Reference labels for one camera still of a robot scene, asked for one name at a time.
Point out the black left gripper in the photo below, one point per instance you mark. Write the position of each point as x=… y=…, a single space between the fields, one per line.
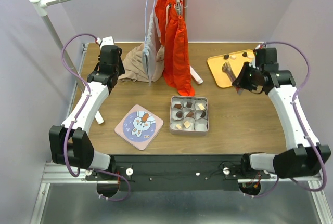
x=122 y=69

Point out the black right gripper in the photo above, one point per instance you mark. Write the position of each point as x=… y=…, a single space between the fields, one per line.
x=240 y=81

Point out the metal tongs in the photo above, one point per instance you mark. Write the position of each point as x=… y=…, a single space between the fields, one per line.
x=233 y=76

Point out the white chocolate cube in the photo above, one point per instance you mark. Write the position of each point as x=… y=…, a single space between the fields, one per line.
x=200 y=106

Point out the pink tin lid with bunny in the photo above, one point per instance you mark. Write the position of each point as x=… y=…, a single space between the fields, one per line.
x=139 y=127

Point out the dark brown chocolate cube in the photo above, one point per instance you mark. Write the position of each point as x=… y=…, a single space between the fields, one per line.
x=189 y=104

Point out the pink chocolate tin box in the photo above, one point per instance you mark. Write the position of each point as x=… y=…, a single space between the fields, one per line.
x=198 y=126

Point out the dark round chocolate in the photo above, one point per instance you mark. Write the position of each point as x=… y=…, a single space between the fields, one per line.
x=179 y=114

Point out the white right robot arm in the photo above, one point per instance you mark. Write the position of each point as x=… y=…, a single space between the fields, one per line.
x=304 y=156

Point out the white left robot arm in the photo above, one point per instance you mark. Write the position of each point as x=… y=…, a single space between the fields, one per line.
x=69 y=142

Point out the beige cloth pile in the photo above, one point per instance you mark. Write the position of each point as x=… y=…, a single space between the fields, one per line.
x=133 y=66

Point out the orange tray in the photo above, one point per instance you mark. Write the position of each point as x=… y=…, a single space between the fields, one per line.
x=215 y=65

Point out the grey hanging towel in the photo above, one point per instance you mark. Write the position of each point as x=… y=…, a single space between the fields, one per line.
x=150 y=50

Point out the orange hanging garment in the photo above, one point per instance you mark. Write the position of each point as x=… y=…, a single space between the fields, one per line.
x=174 y=39

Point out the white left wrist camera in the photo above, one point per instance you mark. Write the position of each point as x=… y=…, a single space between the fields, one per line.
x=106 y=41

